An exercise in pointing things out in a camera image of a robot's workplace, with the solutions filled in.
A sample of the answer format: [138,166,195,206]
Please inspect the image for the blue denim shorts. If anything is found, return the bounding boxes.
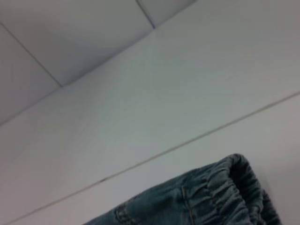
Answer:
[88,153,286,225]

